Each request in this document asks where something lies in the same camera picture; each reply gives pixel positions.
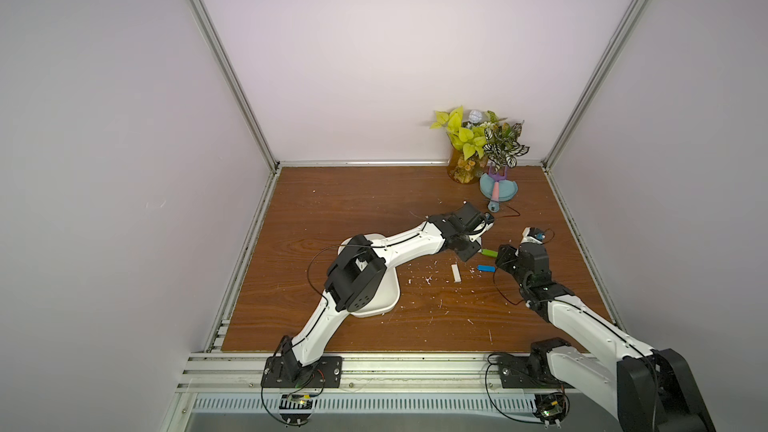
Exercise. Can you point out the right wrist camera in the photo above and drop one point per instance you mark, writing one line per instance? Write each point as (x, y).
(533, 235)

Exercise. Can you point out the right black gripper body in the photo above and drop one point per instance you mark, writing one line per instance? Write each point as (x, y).
(509, 255)

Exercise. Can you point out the right controller board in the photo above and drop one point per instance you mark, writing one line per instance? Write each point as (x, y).
(551, 409)

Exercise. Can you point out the controller board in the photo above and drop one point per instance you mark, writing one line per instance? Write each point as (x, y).
(295, 410)
(551, 409)

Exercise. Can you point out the amber vase with plants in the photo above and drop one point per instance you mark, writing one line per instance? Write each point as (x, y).
(481, 141)

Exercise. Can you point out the white usb drive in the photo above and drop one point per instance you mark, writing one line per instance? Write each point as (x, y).
(456, 273)

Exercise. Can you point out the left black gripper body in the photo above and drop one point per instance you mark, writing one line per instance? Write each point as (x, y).
(467, 248)

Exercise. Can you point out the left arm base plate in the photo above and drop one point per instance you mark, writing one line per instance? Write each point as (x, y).
(281, 372)

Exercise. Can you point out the pink purple toy rake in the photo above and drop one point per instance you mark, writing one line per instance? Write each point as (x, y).
(498, 174)

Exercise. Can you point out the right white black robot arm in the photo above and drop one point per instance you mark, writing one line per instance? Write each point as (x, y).
(642, 387)

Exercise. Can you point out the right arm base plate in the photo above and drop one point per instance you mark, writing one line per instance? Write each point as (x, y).
(524, 372)

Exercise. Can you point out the left controller board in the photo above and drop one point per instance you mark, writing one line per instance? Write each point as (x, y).
(295, 410)

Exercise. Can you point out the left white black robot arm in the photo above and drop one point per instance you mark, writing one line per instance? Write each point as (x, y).
(309, 345)

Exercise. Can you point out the white plastic storage box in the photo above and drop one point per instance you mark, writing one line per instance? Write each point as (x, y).
(362, 280)

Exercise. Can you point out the blue usb drive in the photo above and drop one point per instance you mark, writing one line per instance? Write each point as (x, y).
(486, 268)

